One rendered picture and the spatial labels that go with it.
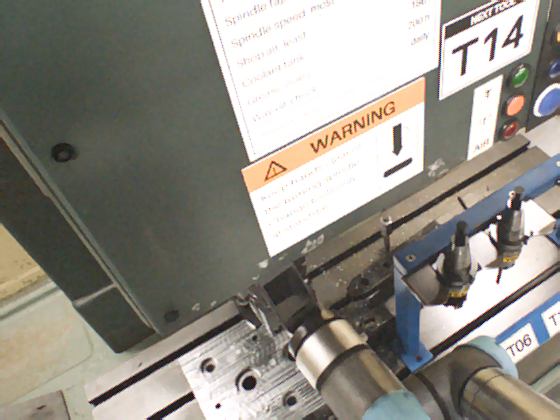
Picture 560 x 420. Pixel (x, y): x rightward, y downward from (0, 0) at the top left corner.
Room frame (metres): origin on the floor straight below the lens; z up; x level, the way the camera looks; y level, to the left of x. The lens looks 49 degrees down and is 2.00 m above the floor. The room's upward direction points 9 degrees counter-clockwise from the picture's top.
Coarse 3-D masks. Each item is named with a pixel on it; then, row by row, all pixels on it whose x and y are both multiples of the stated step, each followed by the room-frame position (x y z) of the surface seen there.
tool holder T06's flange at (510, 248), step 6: (492, 228) 0.52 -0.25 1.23; (528, 228) 0.51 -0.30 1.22; (492, 234) 0.51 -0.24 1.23; (528, 234) 0.50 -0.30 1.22; (492, 240) 0.51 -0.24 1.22; (498, 240) 0.50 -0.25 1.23; (522, 240) 0.50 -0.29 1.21; (504, 246) 0.49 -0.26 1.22; (510, 246) 0.48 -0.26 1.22; (516, 246) 0.48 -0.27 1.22; (522, 246) 0.49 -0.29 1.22; (510, 252) 0.48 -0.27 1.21; (516, 252) 0.48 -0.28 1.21
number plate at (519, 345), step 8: (528, 328) 0.47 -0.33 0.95; (512, 336) 0.45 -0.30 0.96; (520, 336) 0.45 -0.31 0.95; (528, 336) 0.45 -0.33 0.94; (504, 344) 0.44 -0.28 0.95; (512, 344) 0.44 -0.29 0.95; (520, 344) 0.44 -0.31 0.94; (528, 344) 0.44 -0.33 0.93; (536, 344) 0.44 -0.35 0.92; (512, 352) 0.43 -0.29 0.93; (520, 352) 0.43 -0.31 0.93; (528, 352) 0.43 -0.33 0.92; (512, 360) 0.42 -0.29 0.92
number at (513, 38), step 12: (516, 12) 0.37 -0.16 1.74; (528, 12) 0.38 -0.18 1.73; (492, 24) 0.36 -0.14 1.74; (504, 24) 0.37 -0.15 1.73; (516, 24) 0.37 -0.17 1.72; (528, 24) 0.38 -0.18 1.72; (480, 36) 0.36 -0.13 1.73; (492, 36) 0.36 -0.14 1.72; (504, 36) 0.37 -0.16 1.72; (516, 36) 0.37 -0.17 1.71; (480, 48) 0.36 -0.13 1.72; (492, 48) 0.36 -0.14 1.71; (504, 48) 0.37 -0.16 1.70; (516, 48) 0.37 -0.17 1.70; (480, 60) 0.36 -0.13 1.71; (492, 60) 0.36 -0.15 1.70
